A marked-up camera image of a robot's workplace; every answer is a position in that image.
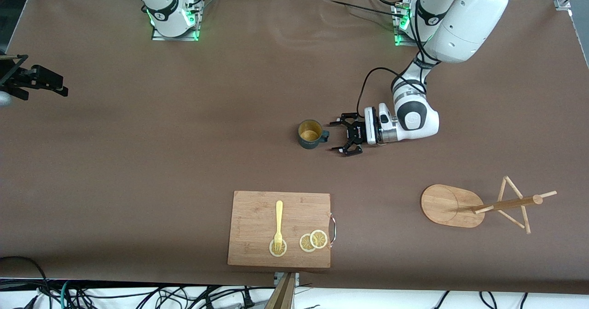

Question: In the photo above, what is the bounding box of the teal ribbed mug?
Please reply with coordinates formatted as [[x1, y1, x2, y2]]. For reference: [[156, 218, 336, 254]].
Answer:
[[298, 119, 330, 150]]

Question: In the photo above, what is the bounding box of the wooden mug rack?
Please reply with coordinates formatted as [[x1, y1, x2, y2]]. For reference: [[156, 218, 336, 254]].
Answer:
[[421, 176, 557, 235]]

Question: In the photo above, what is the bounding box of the yellow plastic fork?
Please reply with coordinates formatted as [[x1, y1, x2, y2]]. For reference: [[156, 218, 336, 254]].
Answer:
[[274, 200, 284, 253]]

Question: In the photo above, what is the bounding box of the bamboo cutting board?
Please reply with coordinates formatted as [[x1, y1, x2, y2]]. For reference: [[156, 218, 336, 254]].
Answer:
[[227, 190, 337, 269]]

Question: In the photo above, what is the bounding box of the brown table cover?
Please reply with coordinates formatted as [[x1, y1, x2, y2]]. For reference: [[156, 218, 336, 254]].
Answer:
[[0, 0, 589, 296]]

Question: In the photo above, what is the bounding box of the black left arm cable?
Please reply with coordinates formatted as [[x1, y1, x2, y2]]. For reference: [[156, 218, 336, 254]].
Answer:
[[357, 0, 438, 116]]

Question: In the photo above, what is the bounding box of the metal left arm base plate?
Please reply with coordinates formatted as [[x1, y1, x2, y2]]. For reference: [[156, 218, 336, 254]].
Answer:
[[393, 3, 419, 47]]

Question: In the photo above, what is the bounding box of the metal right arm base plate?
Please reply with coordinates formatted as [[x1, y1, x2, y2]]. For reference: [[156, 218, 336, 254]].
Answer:
[[152, 0, 201, 41]]

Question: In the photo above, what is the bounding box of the wooden post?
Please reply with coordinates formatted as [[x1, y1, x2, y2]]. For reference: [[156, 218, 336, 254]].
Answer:
[[265, 272, 296, 309]]

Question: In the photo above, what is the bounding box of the black looped floor cable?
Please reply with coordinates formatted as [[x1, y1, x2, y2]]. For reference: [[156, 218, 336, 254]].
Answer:
[[0, 256, 53, 309]]

